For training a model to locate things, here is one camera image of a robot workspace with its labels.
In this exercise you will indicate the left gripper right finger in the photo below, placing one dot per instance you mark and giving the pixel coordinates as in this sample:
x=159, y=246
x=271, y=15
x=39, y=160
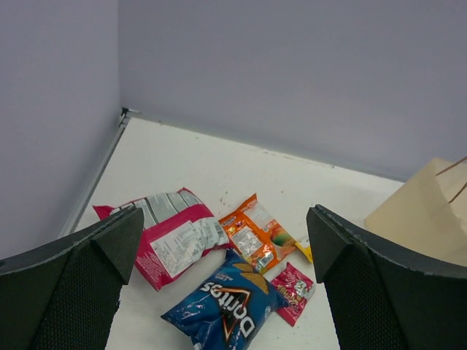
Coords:
x=383, y=295

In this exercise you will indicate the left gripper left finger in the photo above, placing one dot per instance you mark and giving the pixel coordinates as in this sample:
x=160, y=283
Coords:
x=65, y=294

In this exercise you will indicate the red candy packet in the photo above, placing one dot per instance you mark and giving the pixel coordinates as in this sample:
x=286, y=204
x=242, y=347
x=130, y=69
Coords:
x=297, y=289

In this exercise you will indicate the yellow snack bar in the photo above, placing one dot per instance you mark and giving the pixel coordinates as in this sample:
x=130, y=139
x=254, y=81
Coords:
x=303, y=245

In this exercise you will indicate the beige paper bag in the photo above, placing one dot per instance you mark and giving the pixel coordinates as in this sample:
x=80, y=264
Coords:
x=427, y=214

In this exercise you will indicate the pink white snack bag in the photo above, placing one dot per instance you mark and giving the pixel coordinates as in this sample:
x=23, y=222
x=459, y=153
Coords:
x=178, y=230

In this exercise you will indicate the orange snack packet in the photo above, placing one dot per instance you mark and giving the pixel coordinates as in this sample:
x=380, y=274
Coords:
x=257, y=236

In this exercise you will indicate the blue Doritos bag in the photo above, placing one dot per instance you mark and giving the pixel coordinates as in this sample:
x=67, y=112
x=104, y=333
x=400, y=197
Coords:
x=227, y=310

